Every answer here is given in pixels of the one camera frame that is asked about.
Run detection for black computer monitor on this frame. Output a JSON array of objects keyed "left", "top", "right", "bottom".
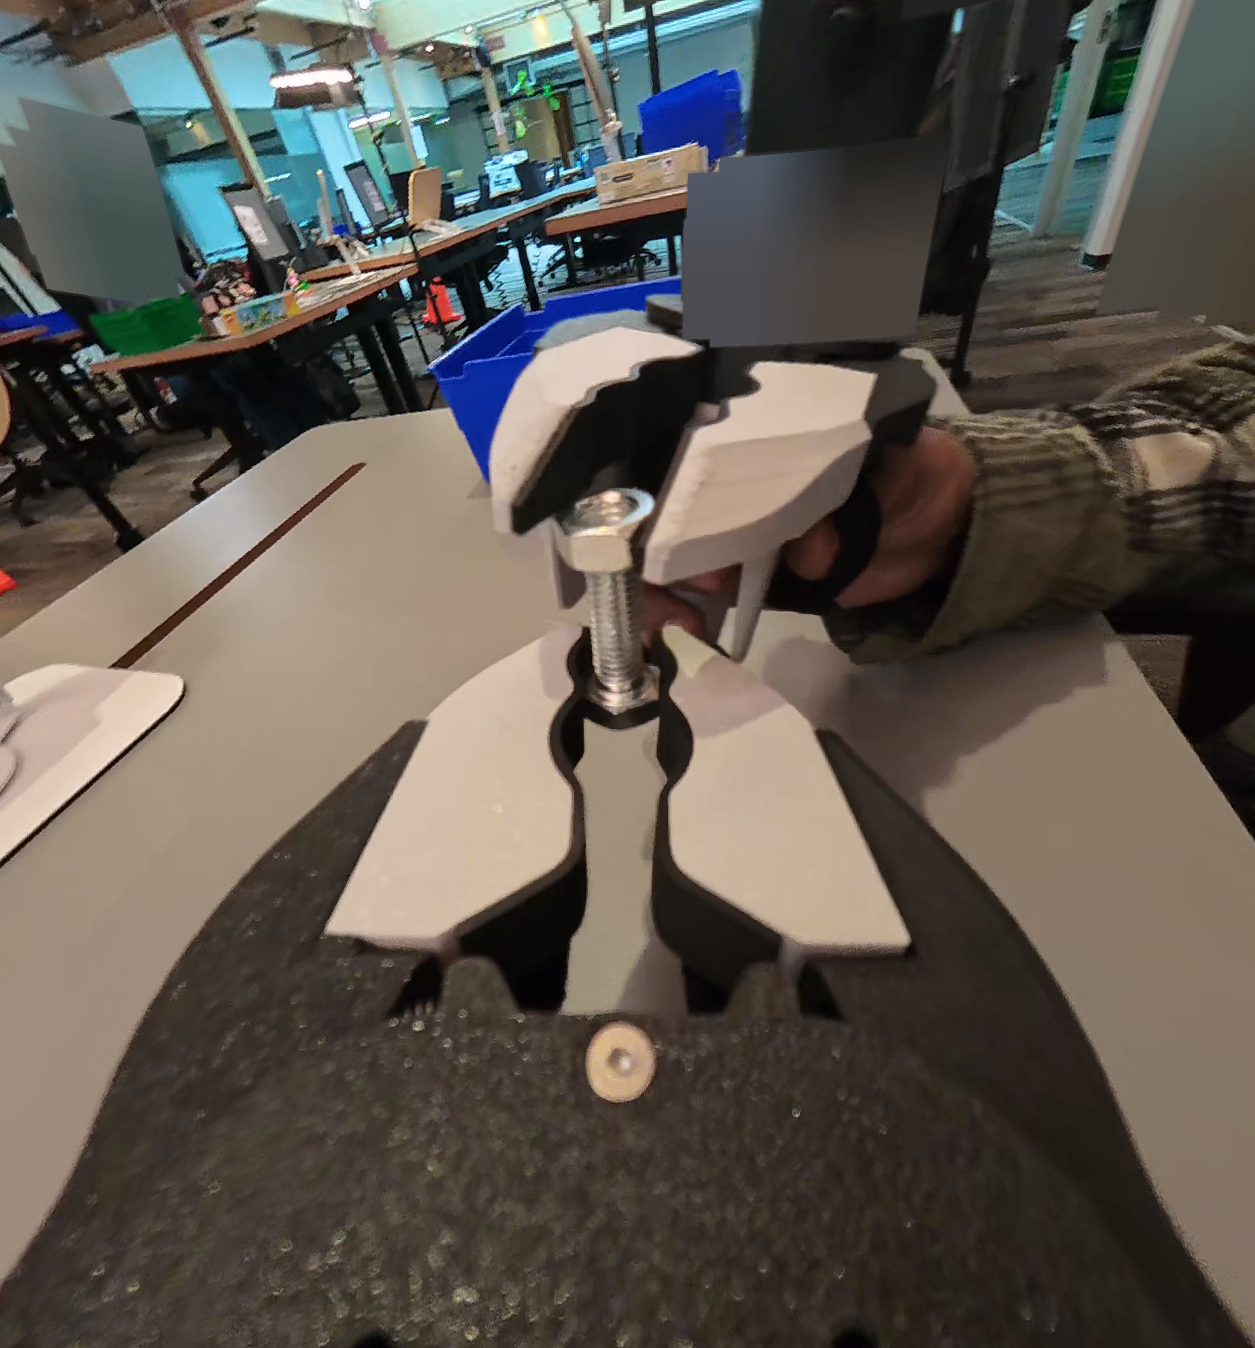
[
  {"left": 220, "top": 186, "right": 297, "bottom": 278},
  {"left": 341, "top": 161, "right": 392, "bottom": 230}
]

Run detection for person's right forearm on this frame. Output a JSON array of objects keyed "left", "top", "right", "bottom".
[{"left": 826, "top": 316, "right": 1255, "bottom": 667}]

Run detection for wooden-top office desk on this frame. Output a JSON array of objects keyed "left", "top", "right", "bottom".
[
  {"left": 544, "top": 186, "right": 691, "bottom": 287},
  {"left": 89, "top": 263, "right": 424, "bottom": 499},
  {"left": 299, "top": 190, "right": 597, "bottom": 327}
]

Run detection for colourful toy box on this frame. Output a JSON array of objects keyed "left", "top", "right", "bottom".
[{"left": 213, "top": 294, "right": 301, "bottom": 336}]

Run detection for blue plastic bin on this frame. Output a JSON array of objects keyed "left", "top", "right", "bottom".
[{"left": 429, "top": 276, "right": 683, "bottom": 488}]

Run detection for green plastic crate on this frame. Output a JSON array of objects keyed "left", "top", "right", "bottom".
[{"left": 89, "top": 294, "right": 204, "bottom": 356}]

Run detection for cardboard box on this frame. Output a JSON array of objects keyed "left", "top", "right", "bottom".
[{"left": 592, "top": 148, "right": 707, "bottom": 205}]

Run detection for steel hex bolt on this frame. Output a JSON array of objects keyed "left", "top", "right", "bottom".
[{"left": 557, "top": 490, "right": 658, "bottom": 700}]

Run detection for person's right hand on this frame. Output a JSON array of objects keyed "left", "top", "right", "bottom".
[{"left": 641, "top": 424, "right": 978, "bottom": 638}]

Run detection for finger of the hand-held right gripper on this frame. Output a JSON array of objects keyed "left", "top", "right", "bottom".
[
  {"left": 489, "top": 325, "right": 709, "bottom": 614},
  {"left": 639, "top": 360, "right": 883, "bottom": 666}
]

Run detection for hanging ceiling lamp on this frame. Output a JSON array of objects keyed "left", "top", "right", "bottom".
[{"left": 272, "top": 64, "right": 361, "bottom": 108}]

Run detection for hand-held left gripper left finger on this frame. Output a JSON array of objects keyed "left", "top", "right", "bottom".
[{"left": 323, "top": 623, "right": 594, "bottom": 1009}]

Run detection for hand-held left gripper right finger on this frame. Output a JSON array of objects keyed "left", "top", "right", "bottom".
[{"left": 649, "top": 629, "right": 912, "bottom": 1009}]

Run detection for stack of blue bins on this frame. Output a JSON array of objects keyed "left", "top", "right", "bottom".
[{"left": 638, "top": 71, "right": 744, "bottom": 155}]

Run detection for acrylic sign stand white base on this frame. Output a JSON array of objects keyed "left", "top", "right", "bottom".
[{"left": 0, "top": 631, "right": 186, "bottom": 909}]

